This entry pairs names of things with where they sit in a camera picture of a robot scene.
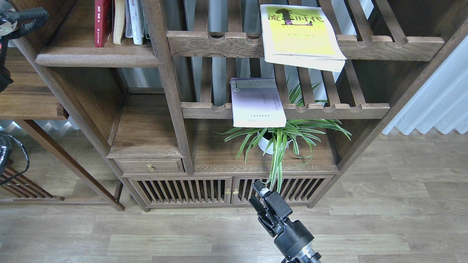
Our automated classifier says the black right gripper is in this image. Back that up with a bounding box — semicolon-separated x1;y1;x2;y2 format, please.
249;180;315;259

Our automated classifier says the wooden side shelf unit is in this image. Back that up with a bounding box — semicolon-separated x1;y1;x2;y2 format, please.
1;47;124;211

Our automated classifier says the yellow cover book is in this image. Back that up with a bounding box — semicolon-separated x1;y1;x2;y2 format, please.
260;4;346;72

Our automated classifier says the dark wooden bookshelf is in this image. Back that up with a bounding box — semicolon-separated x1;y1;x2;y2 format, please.
9;0;467;211

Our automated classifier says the green spider plant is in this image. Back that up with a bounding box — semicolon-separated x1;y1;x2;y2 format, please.
218;75;352;199

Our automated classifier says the brass drawer knob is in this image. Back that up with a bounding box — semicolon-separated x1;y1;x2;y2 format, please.
147;164;155;172

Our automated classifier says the green spine upright book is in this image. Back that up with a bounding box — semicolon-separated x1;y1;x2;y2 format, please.
144;21;151;43

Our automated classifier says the red cover book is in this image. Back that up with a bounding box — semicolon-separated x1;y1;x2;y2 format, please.
95;0;113;47

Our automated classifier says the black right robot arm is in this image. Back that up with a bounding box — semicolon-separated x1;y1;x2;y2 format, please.
249;181;321;263

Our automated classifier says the white plant pot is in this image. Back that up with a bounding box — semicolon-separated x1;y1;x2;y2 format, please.
258;131;292;155

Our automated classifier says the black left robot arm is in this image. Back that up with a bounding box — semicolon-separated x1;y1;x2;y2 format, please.
0;0;49;185

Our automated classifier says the white curtain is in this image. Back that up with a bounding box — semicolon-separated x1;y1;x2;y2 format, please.
382;38;468;135

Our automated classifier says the pale purple book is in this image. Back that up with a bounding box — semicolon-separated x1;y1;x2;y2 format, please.
230;78;286;128

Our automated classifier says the tan spine upright book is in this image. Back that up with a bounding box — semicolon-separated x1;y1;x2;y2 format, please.
113;0;126;45

